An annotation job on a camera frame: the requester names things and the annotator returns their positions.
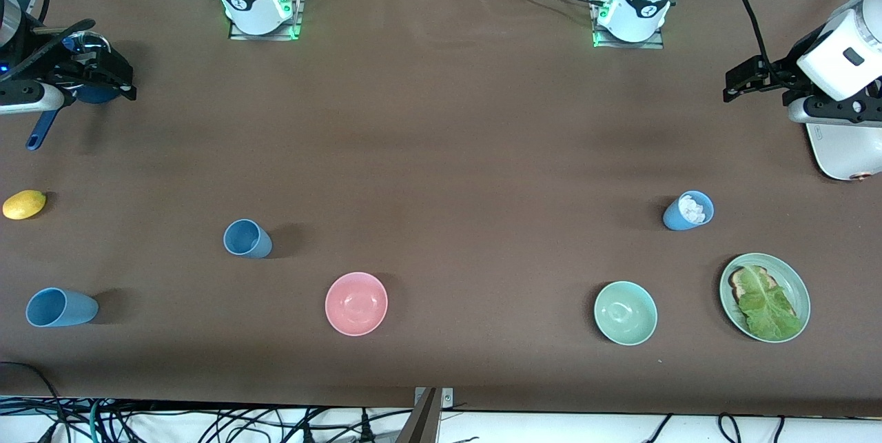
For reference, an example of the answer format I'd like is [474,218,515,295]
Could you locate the pale green plate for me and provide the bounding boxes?
[719,253,811,344]

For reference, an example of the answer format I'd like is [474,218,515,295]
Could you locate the small metal table bracket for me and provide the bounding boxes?
[413,387,454,408]

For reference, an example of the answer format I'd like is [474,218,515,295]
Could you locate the toast slice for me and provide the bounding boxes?
[729,266,797,320]

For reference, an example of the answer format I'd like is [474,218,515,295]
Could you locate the yellow lemon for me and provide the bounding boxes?
[2,189,47,220]

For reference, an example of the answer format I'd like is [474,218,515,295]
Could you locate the pink bowl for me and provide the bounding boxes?
[325,272,389,337]

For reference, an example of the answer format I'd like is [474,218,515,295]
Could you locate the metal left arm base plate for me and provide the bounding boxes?
[593,0,664,50]

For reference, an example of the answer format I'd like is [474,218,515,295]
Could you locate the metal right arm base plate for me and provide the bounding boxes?
[229,0,302,41]

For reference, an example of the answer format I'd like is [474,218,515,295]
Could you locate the dark blue saucepan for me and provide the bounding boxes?
[26,30,132,151]

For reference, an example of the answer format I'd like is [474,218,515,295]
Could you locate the pale green bowl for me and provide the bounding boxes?
[594,281,658,347]

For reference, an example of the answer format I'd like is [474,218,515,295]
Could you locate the grey stand pole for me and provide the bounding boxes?
[395,388,442,443]

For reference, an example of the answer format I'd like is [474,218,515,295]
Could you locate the white toaster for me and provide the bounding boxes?
[806,123,882,182]

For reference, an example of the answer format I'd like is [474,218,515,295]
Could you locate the glass saucepan lid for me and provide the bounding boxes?
[62,30,111,65]

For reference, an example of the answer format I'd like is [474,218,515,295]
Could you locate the green lettuce leaf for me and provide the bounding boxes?
[737,265,803,342]

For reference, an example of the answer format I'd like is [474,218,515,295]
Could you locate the blue cup holding paper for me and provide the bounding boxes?
[663,191,715,231]

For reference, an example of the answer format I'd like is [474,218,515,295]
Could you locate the white paper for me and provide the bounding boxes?
[679,195,707,225]

